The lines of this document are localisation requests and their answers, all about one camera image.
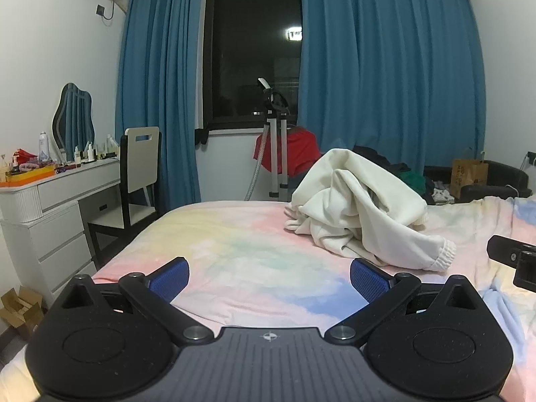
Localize group of cosmetic bottles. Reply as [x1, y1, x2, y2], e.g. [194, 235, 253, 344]
[73, 134, 120, 164]

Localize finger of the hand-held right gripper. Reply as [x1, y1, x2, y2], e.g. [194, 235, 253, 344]
[487, 235, 536, 292]

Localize white charging cable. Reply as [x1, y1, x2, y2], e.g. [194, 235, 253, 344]
[504, 183, 533, 199]

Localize pastel tie-dye blanket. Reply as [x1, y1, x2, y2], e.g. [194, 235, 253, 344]
[0, 195, 536, 402]

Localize garment steamer stand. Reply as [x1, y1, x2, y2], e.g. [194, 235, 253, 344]
[245, 77, 292, 202]

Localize black sofa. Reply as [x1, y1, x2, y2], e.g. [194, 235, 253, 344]
[423, 160, 534, 202]

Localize orange tray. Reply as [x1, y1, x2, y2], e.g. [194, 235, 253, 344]
[0, 163, 58, 188]

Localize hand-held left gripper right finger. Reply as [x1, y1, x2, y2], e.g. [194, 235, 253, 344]
[324, 258, 486, 346]

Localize white sweatshirt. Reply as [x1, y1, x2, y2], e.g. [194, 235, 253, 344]
[284, 148, 457, 271]

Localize red cloth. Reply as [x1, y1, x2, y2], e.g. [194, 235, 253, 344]
[252, 126, 322, 177]

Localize blue curtain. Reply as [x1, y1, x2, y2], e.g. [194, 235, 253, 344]
[115, 0, 206, 214]
[296, 0, 487, 177]

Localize brown paper bag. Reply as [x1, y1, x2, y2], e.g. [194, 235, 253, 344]
[450, 147, 490, 201]

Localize dark clothes pile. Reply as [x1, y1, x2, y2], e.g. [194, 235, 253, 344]
[354, 144, 437, 207]

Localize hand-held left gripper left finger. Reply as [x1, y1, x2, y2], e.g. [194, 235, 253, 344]
[54, 257, 215, 346]

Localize white vanity table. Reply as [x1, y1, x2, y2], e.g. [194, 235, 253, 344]
[0, 157, 123, 307]

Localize wavy frame mirror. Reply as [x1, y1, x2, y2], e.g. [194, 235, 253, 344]
[51, 83, 96, 162]

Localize cardboard box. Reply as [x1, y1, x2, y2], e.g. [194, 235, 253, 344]
[0, 285, 46, 341]

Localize dark window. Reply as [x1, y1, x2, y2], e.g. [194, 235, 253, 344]
[203, 0, 304, 132]

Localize green cloth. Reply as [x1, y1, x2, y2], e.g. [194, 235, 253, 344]
[396, 170, 428, 192]

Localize white and black chair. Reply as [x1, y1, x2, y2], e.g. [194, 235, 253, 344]
[86, 126, 163, 269]

